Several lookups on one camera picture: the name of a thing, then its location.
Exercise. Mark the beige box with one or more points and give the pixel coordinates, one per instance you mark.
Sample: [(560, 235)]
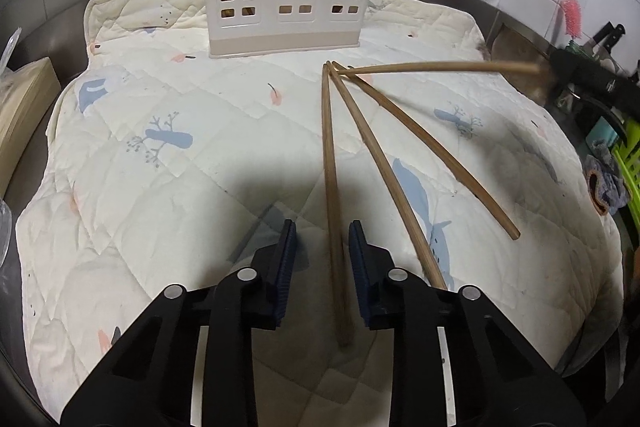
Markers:
[(25, 107)]

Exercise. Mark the pink bottle brush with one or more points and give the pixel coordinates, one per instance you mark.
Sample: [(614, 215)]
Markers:
[(572, 19)]

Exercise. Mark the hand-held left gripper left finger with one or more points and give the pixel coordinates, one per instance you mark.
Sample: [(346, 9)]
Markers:
[(287, 257)]

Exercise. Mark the clear plastic bag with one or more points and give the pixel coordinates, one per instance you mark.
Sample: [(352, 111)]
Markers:
[(7, 57)]

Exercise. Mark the steel pot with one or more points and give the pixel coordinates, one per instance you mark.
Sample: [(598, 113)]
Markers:
[(515, 52)]

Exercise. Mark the green plastic basket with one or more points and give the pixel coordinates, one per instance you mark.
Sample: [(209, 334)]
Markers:
[(630, 157)]

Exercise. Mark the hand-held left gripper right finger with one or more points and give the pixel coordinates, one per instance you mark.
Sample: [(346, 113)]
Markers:
[(357, 267)]

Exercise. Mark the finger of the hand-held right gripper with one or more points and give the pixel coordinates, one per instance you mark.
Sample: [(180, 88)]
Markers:
[(595, 109), (585, 69)]

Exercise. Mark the grey and orange rag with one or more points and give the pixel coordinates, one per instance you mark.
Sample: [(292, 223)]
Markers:
[(607, 187)]

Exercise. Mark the white quilted printed cloth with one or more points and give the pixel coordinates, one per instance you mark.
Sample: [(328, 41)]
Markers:
[(200, 187)]

